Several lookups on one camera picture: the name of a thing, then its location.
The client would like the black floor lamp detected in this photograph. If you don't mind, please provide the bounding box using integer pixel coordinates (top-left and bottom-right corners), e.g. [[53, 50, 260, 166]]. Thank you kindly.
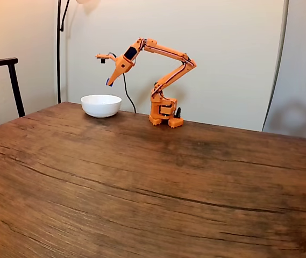
[[56, 0, 102, 104]]

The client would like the grey vertical edge strip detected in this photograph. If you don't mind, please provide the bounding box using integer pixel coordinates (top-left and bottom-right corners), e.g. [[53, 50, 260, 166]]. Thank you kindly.
[[261, 0, 290, 132]]

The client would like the orange camera mount black camera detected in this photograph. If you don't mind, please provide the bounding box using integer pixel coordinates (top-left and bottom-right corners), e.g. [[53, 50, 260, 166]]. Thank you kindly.
[[95, 53, 117, 65]]

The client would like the black camera cable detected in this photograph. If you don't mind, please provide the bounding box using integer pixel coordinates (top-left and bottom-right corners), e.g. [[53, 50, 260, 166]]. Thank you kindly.
[[122, 72, 138, 114]]

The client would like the white bowl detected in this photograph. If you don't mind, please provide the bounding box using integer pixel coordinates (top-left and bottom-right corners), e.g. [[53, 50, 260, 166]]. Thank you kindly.
[[80, 94, 123, 118]]

